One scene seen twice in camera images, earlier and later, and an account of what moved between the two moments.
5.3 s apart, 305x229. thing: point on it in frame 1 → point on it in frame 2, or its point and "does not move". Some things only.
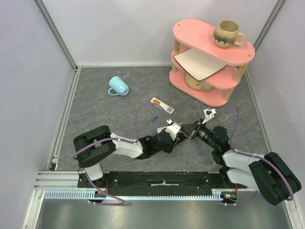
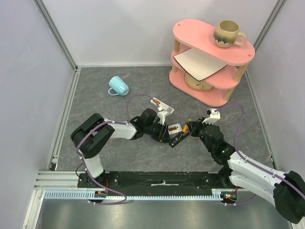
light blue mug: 117,84 does not move
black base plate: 111,181 does not move
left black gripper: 171,145 → 163,136
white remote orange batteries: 169,109 does not move
